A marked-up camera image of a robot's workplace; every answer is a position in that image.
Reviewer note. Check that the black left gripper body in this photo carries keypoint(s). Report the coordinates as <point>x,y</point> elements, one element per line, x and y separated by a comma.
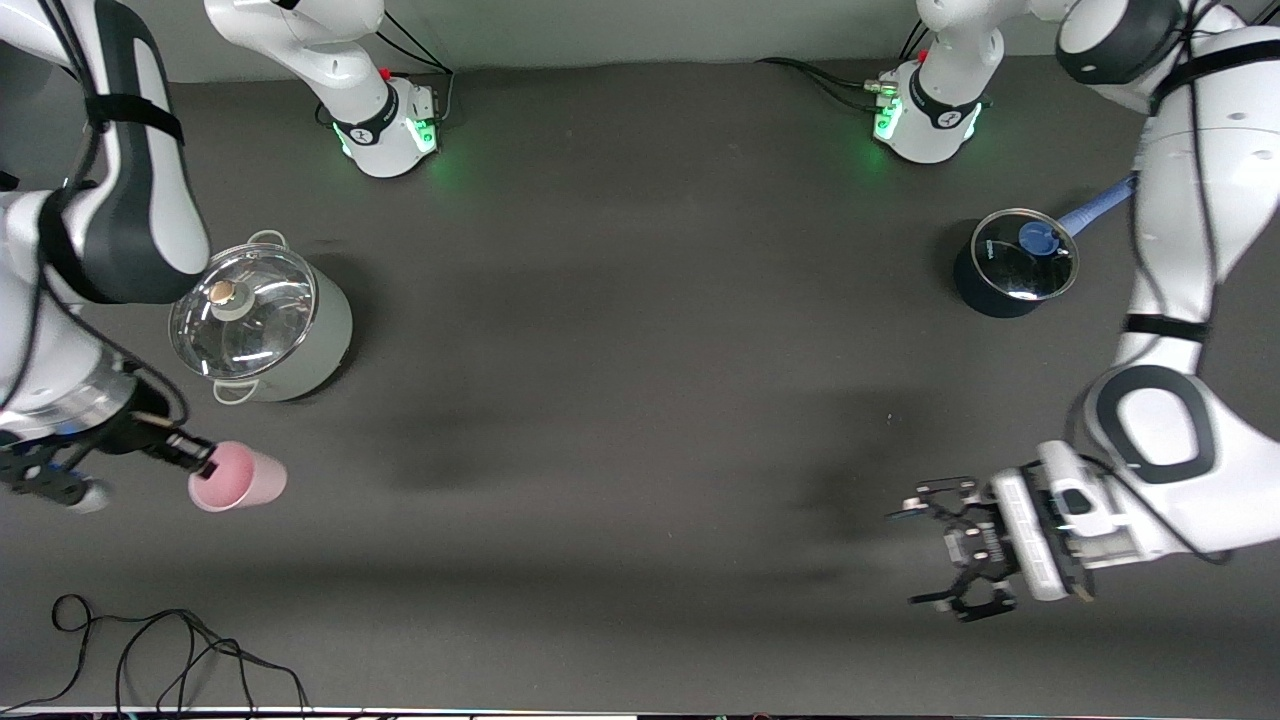
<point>973,545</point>

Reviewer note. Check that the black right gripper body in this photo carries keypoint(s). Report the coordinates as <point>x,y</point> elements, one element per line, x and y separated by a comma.
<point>128,432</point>

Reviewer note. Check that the pink plastic cup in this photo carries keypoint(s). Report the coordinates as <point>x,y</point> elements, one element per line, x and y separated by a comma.
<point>250,480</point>

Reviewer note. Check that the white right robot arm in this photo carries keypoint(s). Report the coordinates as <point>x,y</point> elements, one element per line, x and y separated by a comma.
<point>300,30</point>

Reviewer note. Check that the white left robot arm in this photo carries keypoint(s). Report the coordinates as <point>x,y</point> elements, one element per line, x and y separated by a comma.
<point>1200,200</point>

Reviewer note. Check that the glass lid with wooden knob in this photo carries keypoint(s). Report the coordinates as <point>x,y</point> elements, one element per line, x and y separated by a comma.
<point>270,310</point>

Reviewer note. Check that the dark blue saucepan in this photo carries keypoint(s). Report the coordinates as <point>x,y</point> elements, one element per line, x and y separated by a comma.
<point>985,300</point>

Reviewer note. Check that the glass lid with blue knob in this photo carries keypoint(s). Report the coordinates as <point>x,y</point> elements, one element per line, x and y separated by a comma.
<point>1010,275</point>

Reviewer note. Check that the dark grey table cloth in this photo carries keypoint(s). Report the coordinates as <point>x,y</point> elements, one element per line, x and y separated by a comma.
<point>640,400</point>

